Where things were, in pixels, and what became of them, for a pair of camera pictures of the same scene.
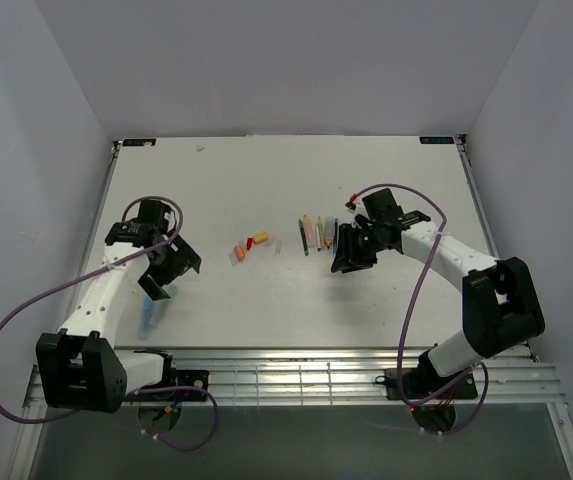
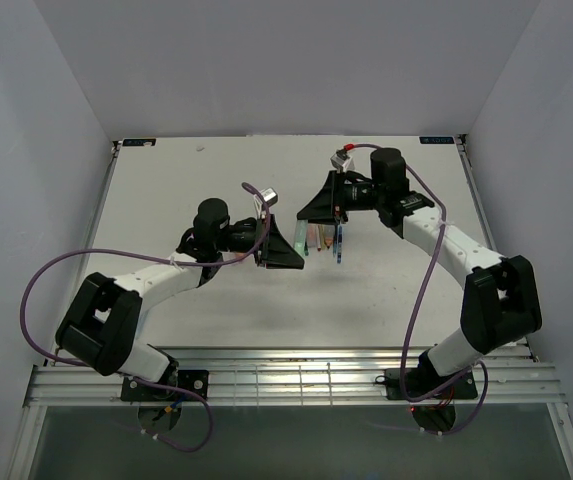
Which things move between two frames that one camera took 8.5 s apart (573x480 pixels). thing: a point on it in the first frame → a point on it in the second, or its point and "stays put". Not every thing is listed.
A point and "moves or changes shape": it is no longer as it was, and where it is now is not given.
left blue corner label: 138,142 stays put
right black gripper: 348,258 → 325,208
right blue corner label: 436,139 stays put
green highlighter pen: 172,290 moves or changes shape
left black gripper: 183,259 → 276,253
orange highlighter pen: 329,231 stays put
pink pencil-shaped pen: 309,231 stays put
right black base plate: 418,382 stays put
